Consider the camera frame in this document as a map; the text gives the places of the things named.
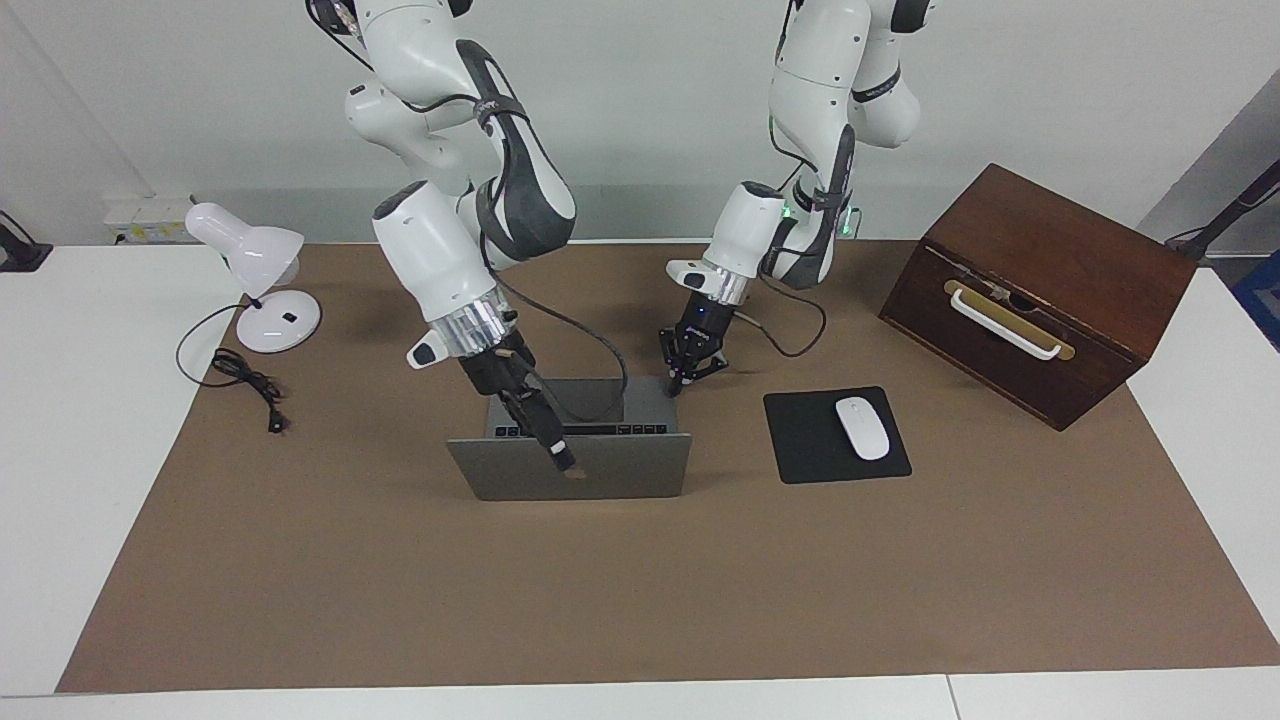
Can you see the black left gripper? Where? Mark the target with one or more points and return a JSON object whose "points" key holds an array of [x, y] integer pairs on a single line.
{"points": [[705, 325]]}

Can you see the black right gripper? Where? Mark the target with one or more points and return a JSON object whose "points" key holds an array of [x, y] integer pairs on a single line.
{"points": [[495, 372]]}

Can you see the silver apple laptop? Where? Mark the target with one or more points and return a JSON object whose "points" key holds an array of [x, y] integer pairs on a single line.
{"points": [[620, 470]]}

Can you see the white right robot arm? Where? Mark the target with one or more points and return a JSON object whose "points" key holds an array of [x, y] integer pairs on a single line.
{"points": [[430, 250]]}

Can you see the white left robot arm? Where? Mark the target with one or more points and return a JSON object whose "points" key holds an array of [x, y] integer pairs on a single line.
{"points": [[830, 80]]}

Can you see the black mouse pad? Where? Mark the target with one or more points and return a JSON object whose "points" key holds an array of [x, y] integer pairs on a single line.
{"points": [[805, 440]]}

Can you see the brown desk mat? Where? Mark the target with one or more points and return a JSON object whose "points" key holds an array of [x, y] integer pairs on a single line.
{"points": [[600, 590]]}

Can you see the white computer mouse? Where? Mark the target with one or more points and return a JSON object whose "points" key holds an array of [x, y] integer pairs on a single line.
{"points": [[862, 428]]}

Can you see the white desk lamp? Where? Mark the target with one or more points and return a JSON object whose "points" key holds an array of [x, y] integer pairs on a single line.
{"points": [[255, 255]]}

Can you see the dark wooden box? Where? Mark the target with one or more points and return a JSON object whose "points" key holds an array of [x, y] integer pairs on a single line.
{"points": [[1060, 240]]}

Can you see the white power strip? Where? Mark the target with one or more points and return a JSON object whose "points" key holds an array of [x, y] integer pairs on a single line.
{"points": [[150, 215]]}

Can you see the black clamp base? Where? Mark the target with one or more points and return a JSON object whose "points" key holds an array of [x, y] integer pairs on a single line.
{"points": [[20, 255]]}

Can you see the black stand pole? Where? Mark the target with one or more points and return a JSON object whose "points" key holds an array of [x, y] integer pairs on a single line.
{"points": [[1235, 210]]}

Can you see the blue bin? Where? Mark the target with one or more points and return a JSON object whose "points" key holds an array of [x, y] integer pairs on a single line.
{"points": [[1262, 295]]}

